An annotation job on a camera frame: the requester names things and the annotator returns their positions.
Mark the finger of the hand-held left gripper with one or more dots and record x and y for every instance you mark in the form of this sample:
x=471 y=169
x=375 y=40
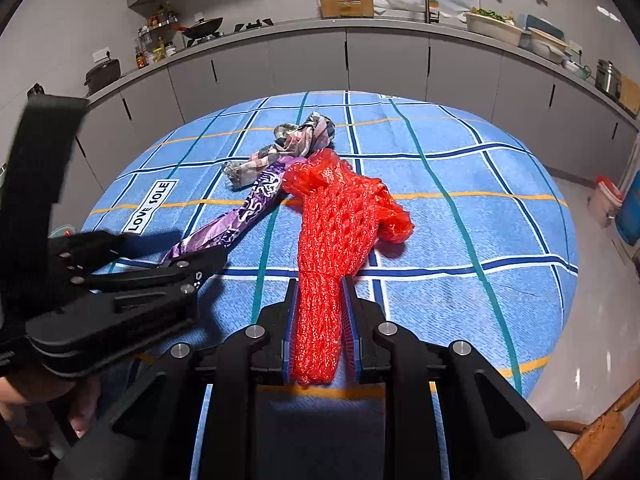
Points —
x=95 y=250
x=170 y=275

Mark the wooden knife block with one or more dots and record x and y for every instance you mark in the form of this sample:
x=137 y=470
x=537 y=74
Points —
x=345 y=1

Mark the black wok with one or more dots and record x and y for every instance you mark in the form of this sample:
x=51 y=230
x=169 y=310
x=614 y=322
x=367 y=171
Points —
x=202 y=27

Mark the beige lidded basin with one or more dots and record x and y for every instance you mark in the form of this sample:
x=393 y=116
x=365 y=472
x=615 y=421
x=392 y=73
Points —
x=547 y=47

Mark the spice rack with bottles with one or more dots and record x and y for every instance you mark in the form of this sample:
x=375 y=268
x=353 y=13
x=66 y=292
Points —
x=155 y=40

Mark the plaid cloth strip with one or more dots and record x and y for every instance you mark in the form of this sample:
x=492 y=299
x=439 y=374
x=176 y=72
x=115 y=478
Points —
x=300 y=140

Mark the round ceiling light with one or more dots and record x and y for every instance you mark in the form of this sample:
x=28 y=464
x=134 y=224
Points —
x=610 y=13

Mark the black gas stove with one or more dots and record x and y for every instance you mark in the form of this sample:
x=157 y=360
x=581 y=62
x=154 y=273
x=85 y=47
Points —
x=250 y=25

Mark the steel stock pot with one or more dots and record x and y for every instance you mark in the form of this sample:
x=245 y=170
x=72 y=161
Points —
x=607 y=80

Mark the person's left hand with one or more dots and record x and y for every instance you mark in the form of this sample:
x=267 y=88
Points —
x=85 y=405

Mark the cream basin with vegetables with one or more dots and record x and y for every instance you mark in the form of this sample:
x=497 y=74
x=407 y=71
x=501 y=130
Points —
x=492 y=27

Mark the shiny patterned snack wrapper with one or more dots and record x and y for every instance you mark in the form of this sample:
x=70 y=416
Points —
x=250 y=210

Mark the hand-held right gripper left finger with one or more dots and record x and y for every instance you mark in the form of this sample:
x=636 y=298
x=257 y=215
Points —
x=290 y=345

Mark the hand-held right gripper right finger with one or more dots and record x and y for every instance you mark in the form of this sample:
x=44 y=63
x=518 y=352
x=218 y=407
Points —
x=352 y=345

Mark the blue checkered tablecloth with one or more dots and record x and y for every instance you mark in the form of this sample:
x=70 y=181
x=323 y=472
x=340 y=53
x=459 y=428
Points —
x=450 y=200

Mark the grey blue storage box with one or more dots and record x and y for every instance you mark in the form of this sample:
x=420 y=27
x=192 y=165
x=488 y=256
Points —
x=542 y=22

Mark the blue gas cylinder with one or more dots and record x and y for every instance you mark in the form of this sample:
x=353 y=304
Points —
x=631 y=210

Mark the grey kitchen cabinets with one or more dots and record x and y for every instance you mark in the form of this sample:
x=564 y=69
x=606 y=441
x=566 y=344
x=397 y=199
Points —
x=300 y=60

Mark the white wall outlet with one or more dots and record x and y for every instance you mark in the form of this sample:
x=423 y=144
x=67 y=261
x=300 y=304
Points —
x=101 y=54

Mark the wooden cutting board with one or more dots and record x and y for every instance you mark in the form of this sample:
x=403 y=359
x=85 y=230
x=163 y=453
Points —
x=631 y=97

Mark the wooden chair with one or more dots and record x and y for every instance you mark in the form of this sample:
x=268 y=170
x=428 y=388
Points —
x=595 y=435

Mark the white bucket red lid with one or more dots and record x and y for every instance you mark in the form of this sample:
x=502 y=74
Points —
x=606 y=202

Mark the dark rice cooker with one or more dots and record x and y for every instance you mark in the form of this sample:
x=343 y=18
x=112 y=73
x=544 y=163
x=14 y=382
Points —
x=102 y=76

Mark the red foam net sleeve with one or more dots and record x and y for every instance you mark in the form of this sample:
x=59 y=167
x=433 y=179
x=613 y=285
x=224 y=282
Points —
x=330 y=240

